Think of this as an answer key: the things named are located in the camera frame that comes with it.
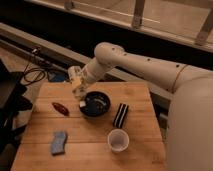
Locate black chair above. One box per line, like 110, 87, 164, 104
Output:
0, 59, 32, 154

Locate black cable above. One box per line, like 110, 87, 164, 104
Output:
20, 47, 56, 86

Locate small brown bottle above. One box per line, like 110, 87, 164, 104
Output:
52, 102, 69, 116

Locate metal window rail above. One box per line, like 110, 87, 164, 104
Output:
26, 0, 213, 53

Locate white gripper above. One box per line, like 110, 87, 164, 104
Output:
68, 66, 87, 107

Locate dark ceramic bowl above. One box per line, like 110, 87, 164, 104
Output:
79, 91, 111, 117

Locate translucent plastic cup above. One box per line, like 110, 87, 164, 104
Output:
107, 129, 129, 153

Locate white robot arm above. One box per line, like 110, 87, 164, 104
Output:
68, 42, 213, 171

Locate blue sponge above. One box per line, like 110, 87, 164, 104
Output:
50, 131, 68, 155

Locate blue box on floor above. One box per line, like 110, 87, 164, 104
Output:
47, 73, 67, 82

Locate black white striped block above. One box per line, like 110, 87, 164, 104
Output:
113, 103, 129, 129

